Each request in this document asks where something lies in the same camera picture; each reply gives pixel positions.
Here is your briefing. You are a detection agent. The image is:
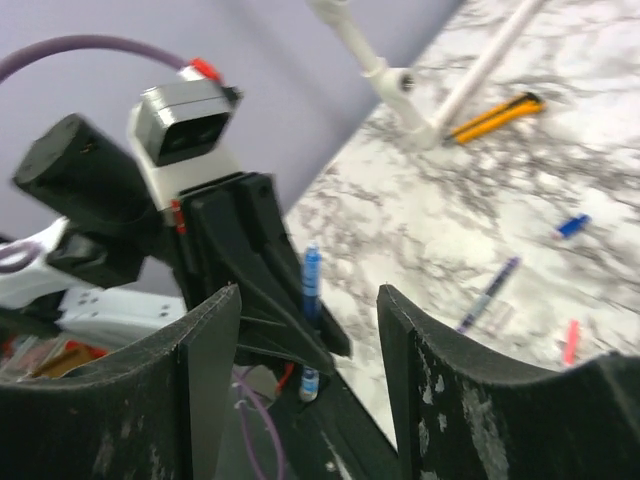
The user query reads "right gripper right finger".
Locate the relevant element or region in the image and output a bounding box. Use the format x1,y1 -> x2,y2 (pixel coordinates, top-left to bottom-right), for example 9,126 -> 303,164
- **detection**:
377,285 -> 639,479

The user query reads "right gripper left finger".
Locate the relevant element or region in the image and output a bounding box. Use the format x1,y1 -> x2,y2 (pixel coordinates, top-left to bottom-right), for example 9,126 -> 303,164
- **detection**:
1,286 -> 241,479

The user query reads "white pvc pipe frame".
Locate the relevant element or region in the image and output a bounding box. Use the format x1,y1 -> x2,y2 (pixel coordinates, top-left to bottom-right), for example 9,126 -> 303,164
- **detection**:
308,1 -> 543,150

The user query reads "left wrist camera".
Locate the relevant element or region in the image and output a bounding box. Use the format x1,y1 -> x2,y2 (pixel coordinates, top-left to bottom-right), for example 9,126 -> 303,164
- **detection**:
127,79 -> 240,211

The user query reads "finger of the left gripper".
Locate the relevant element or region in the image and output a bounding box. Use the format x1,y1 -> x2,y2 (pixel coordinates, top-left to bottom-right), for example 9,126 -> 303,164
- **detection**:
239,280 -> 334,374
318,302 -> 352,357

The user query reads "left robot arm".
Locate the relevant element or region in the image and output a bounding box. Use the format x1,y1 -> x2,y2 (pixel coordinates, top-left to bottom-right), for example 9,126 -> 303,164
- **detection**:
13,114 -> 352,373

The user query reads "small blue pen cap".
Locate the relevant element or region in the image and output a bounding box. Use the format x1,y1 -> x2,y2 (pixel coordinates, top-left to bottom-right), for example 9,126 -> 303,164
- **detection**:
554,214 -> 591,239

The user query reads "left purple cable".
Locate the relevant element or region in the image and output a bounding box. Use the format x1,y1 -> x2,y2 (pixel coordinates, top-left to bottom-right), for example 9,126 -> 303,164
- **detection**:
0,34 -> 286,480

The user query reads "dark blue pen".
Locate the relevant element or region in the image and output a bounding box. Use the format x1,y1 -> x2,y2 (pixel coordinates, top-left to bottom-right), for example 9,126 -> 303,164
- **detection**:
456,257 -> 520,333

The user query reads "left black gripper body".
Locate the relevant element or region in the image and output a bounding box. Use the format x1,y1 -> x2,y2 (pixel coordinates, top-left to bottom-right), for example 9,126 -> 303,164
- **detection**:
172,172 -> 300,312

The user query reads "blue pen with cap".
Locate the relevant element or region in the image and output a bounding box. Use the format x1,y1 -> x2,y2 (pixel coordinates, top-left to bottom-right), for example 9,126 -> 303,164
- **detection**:
299,243 -> 322,402

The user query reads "red pen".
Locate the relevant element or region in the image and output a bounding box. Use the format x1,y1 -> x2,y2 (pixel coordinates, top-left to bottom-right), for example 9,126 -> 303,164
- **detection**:
563,319 -> 580,366

